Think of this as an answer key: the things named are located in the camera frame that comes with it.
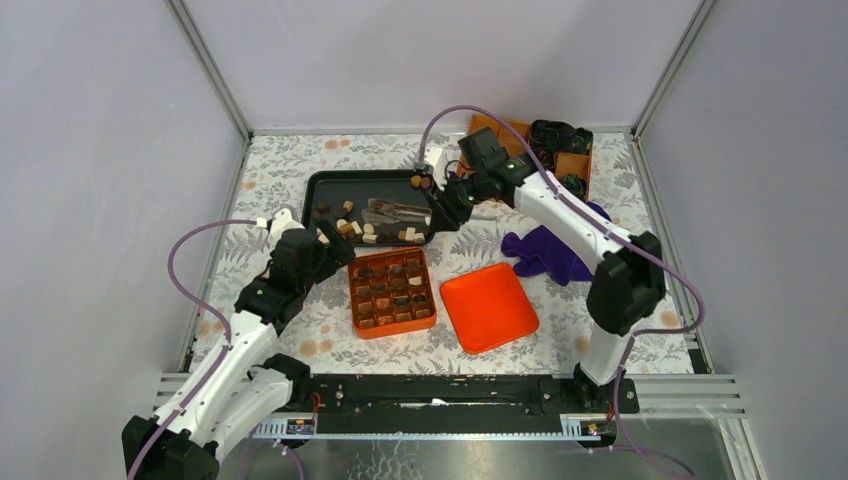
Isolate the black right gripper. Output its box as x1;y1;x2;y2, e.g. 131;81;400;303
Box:
424;170;488;235

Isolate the metal tongs white handle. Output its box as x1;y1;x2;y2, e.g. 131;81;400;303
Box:
360;197;498;227

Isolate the orange chocolate box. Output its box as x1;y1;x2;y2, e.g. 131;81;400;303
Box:
347;247;437;340

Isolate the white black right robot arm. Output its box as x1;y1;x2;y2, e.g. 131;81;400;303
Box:
416;127;666;412

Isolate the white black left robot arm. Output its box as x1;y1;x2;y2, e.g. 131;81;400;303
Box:
121;209;355;479

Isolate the black chocolate tray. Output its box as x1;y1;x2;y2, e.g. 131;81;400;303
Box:
301;169;435;247

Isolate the purple cloth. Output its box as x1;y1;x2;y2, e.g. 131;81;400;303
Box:
500;226;593;286

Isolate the orange box lid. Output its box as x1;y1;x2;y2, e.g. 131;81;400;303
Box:
440;263;540;355

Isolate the orange compartment organizer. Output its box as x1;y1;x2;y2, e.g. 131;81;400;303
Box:
457;114;592;201

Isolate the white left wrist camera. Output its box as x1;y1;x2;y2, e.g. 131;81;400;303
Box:
266;208;304;243

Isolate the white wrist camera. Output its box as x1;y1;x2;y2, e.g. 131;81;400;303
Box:
266;208;304;243
422;147;448;189

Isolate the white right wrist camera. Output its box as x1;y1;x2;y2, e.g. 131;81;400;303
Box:
422;147;448;189

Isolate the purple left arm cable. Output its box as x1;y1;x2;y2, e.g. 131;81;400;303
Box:
125;219;270;480

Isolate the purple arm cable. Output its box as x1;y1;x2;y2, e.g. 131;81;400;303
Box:
415;104;707;478
125;219;270;480

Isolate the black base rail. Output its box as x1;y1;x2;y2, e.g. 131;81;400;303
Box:
274;374;640;437

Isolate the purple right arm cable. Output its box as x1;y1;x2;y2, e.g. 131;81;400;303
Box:
415;104;707;478

